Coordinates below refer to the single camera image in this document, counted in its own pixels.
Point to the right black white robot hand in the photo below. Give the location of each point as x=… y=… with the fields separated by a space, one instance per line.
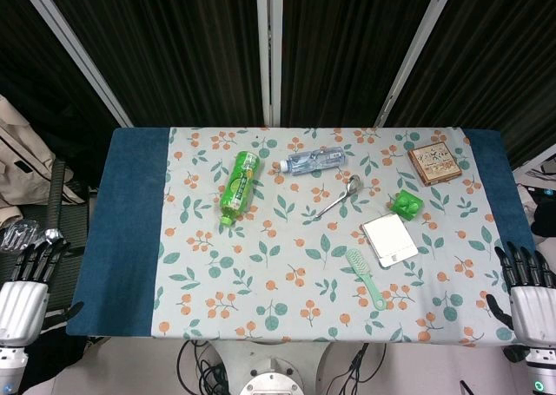
x=532 y=312

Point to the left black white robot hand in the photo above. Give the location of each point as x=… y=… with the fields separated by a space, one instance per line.
x=21 y=304

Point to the small green toy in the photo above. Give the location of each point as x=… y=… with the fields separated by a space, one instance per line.
x=406 y=204

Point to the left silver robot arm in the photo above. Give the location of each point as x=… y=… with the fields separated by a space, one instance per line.
x=11 y=366

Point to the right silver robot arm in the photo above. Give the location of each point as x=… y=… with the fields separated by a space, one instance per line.
x=540 y=371

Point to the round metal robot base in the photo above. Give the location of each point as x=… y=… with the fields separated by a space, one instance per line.
x=271 y=379

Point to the silver digital kitchen scale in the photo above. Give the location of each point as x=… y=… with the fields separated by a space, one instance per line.
x=388 y=238

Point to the clear crumpled plastic wrap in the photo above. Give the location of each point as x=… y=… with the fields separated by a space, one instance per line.
x=19 y=234

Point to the black object beside table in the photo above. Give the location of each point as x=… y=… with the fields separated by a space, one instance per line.
x=545 y=221

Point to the black mesh chair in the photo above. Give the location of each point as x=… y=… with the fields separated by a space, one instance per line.
x=65 y=212

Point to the blue table cover cloth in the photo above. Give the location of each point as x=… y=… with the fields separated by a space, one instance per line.
x=126 y=221

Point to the beige fabric bag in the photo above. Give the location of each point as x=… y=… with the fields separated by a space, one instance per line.
x=21 y=160

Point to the mint green plastic brush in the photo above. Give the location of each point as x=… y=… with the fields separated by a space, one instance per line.
x=362 y=269

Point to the brown printed cardboard box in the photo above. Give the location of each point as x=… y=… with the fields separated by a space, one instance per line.
x=434 y=164

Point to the metal spoon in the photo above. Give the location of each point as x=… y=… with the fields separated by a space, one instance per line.
x=354 y=184

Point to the green tea plastic bottle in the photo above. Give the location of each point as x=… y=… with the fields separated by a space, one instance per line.
x=240 y=184

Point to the floral leaf fruit tablecloth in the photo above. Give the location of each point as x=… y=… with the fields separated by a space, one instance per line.
x=278 y=260

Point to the clear plastic water bottle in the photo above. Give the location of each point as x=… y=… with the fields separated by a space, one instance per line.
x=315 y=160

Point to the white partition frame post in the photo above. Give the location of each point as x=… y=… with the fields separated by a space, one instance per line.
x=78 y=52
x=419 y=48
x=269 y=48

